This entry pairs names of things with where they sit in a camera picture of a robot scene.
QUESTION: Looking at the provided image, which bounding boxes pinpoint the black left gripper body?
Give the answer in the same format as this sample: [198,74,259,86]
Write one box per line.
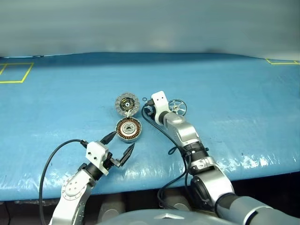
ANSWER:
[103,151,124,170]

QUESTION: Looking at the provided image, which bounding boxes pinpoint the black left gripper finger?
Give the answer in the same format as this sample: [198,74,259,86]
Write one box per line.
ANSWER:
[100,131,117,147]
[120,142,136,167]

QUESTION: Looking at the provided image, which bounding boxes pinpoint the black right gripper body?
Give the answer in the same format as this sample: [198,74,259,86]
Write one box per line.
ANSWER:
[144,105,156,120]

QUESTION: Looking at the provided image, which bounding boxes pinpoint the silver motor housing copper windings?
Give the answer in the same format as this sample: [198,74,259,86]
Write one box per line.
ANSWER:
[114,116,143,144]

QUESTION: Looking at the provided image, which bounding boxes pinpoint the round hinged motor lid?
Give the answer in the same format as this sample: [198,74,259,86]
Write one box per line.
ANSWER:
[115,91,141,116]

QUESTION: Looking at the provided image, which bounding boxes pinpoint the silver spoked rotor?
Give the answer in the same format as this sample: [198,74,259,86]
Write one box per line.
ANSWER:
[167,98,188,116]

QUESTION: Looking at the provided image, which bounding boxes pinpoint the dark rounded shape under table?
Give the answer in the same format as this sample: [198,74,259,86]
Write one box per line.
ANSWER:
[163,195,192,211]
[97,199,125,223]

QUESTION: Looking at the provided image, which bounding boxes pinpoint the blue plastic table cover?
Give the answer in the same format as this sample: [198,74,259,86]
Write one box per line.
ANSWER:
[0,52,300,203]

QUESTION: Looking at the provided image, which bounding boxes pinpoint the grey robot torso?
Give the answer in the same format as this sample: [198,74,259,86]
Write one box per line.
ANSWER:
[96,208,220,225]

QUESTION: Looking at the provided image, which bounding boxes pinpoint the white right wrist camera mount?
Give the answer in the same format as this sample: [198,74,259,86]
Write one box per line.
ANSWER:
[151,90,172,118]

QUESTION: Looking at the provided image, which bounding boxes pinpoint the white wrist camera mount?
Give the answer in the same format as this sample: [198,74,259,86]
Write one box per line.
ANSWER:
[85,140,110,176]
[151,90,172,118]

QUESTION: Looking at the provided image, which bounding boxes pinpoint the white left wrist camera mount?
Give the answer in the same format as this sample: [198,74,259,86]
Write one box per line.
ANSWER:
[85,140,110,176]

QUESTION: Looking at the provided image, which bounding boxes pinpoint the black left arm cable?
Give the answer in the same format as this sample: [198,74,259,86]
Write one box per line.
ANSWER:
[38,139,89,225]

